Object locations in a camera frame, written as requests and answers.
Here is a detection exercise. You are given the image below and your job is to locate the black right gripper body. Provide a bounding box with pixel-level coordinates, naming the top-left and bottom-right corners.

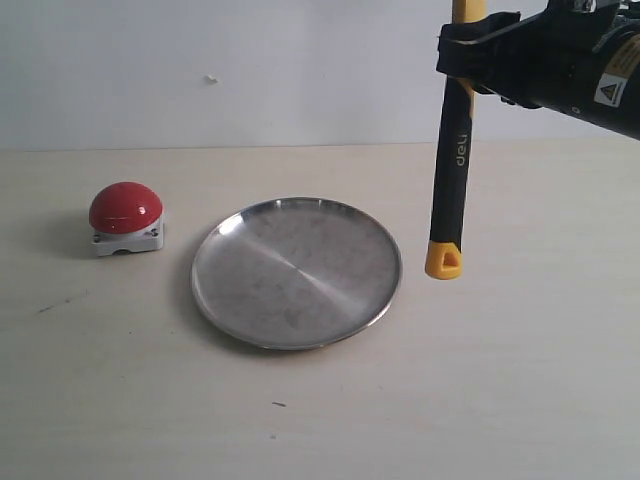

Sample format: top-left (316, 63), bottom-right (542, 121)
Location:
top-left (499, 1), bottom-right (639, 139)

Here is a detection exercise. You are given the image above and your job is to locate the yellow black claw hammer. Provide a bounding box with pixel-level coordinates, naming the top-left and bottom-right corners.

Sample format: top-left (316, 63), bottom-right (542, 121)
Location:
top-left (424, 0), bottom-right (487, 280)

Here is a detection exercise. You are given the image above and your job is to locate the red dome push button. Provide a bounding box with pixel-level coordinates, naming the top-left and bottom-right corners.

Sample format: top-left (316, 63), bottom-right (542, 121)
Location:
top-left (88, 181), bottom-right (165, 257)

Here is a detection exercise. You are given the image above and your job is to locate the round steel plate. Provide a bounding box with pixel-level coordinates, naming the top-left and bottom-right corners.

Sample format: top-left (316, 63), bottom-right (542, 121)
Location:
top-left (190, 197), bottom-right (403, 352)

